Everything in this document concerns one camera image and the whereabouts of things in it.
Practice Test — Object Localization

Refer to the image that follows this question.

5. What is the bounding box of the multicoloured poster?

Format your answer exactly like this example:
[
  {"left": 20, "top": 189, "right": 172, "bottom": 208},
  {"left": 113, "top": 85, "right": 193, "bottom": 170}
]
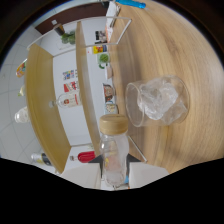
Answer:
[{"left": 62, "top": 69, "right": 76, "bottom": 81}]

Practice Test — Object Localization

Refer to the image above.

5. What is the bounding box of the red poster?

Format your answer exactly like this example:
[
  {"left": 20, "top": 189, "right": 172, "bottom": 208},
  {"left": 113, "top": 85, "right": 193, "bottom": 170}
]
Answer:
[{"left": 63, "top": 81, "right": 79, "bottom": 93}]

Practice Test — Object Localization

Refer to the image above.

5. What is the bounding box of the clear bottle with wooden lid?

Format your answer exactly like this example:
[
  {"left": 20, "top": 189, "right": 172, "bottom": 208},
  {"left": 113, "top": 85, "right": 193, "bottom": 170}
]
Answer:
[{"left": 98, "top": 114, "right": 130, "bottom": 187}]

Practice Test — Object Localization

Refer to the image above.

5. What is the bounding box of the yellow orange snack bag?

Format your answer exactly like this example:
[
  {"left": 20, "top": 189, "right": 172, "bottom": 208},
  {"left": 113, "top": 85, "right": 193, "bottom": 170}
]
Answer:
[{"left": 15, "top": 59, "right": 28, "bottom": 78}]

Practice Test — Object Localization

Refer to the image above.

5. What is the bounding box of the red liquid glass bottle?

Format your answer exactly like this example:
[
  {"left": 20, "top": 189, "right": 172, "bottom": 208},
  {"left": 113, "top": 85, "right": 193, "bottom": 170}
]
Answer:
[{"left": 69, "top": 150, "right": 97, "bottom": 164}]

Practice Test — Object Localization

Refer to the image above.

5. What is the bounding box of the white and green cup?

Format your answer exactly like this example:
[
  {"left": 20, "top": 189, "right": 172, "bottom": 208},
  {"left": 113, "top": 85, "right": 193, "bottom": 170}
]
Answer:
[{"left": 98, "top": 53, "right": 111, "bottom": 69}]

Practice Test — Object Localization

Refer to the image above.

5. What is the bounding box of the cork-lidded jar of limes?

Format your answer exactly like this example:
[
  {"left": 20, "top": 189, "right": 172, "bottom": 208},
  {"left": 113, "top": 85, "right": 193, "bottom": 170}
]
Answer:
[{"left": 53, "top": 23, "right": 77, "bottom": 45}]

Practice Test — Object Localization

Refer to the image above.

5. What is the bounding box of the white-framed wooden shelf rack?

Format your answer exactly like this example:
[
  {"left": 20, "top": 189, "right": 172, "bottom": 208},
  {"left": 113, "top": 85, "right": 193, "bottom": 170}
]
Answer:
[{"left": 24, "top": 15, "right": 148, "bottom": 174}]

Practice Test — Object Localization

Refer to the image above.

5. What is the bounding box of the yellow instant noodle cup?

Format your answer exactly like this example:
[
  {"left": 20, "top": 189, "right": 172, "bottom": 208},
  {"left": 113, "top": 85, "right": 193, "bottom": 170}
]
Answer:
[{"left": 92, "top": 44, "right": 108, "bottom": 55}]

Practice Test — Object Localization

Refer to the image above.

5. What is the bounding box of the clear bottle with red label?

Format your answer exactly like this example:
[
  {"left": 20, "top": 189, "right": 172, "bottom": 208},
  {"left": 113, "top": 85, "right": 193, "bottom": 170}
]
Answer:
[{"left": 48, "top": 91, "right": 83, "bottom": 109}]

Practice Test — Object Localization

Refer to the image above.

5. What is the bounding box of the clear glass with ice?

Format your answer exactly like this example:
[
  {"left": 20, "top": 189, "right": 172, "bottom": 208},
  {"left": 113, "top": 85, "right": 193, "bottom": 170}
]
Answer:
[{"left": 124, "top": 75, "right": 190, "bottom": 128}]

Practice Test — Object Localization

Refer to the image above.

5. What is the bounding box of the black and yellow snack bag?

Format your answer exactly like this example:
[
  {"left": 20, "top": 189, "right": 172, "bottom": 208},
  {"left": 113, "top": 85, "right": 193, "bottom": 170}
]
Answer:
[{"left": 30, "top": 152, "right": 54, "bottom": 167}]

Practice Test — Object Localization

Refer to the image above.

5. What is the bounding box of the brown door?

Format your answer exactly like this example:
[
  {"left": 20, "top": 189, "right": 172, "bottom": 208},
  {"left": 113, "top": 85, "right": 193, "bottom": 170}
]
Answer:
[{"left": 34, "top": 2, "right": 109, "bottom": 35}]

